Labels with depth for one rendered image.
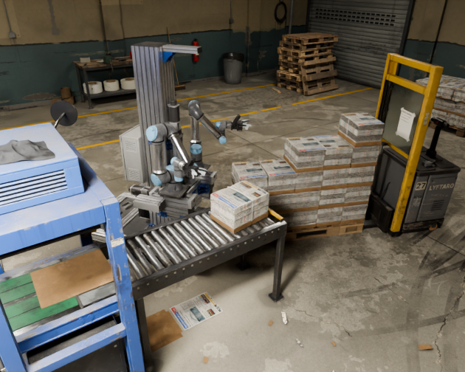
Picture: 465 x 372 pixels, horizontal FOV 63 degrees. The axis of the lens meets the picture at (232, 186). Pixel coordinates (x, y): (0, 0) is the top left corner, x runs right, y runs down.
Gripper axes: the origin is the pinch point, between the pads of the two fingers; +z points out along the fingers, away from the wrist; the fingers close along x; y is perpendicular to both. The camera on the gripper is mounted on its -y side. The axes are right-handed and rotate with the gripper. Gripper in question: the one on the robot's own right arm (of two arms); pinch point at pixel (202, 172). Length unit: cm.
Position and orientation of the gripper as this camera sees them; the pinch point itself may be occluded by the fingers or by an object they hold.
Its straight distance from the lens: 283.8
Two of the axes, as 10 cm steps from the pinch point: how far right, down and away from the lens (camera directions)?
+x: -7.0, 2.1, -6.8
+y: -1.1, 9.1, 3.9
